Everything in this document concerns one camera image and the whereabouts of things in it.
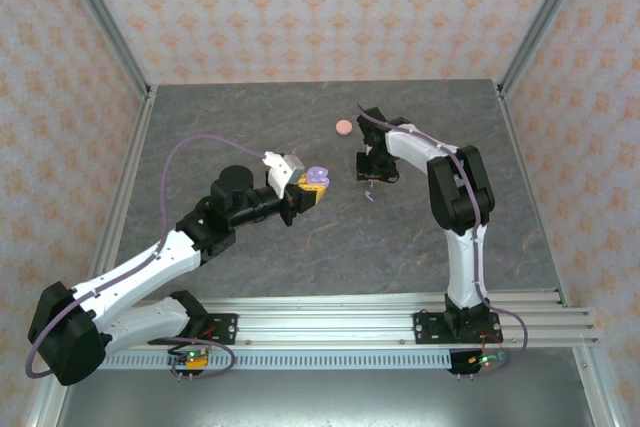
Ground purple round earbud case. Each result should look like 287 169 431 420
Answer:
305 165 333 186

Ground grey metal sheet panel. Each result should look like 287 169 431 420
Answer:
54 368 599 427

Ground aluminium table side rail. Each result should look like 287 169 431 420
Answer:
84 96 160 293
494 82 572 308

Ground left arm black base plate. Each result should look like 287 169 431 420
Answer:
189 313 239 346

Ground aluminium mounting rail beam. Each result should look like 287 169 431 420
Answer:
53 295 600 349

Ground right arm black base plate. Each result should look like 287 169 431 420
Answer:
412 311 502 346

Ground grey slotted cable duct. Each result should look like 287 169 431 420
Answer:
73 349 455 371

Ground aluminium frame post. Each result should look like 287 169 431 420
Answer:
51 0 155 101
496 0 597 98

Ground aluminium frame leg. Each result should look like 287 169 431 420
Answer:
25 346 79 427
569 346 621 427

